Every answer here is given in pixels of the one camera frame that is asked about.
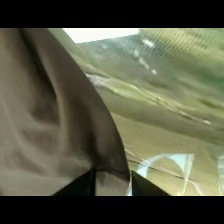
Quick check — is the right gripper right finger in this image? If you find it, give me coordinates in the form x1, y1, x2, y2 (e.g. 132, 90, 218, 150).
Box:
130, 170, 172, 197

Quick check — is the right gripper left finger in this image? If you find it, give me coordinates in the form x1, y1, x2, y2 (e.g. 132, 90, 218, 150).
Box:
52, 168, 97, 197

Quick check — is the brown garment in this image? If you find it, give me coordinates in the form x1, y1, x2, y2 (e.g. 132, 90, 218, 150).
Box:
0, 27, 131, 197

